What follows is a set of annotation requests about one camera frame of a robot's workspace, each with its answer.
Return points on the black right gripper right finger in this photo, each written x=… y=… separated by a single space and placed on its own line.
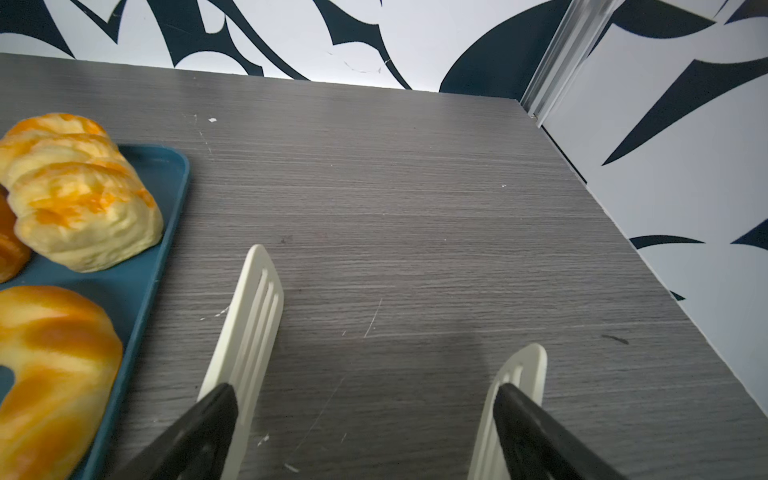
x=536 y=446

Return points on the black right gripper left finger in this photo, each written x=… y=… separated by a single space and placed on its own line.
x=194 y=447

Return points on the orange triangular pastry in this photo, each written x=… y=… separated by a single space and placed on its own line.
x=14 y=253

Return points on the small braided bread roll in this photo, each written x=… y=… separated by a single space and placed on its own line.
x=78 y=201

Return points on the teal rectangular tray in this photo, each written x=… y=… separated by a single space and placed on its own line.
x=126 y=291

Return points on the ring-shaped bread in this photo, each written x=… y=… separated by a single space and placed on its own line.
x=65 y=355

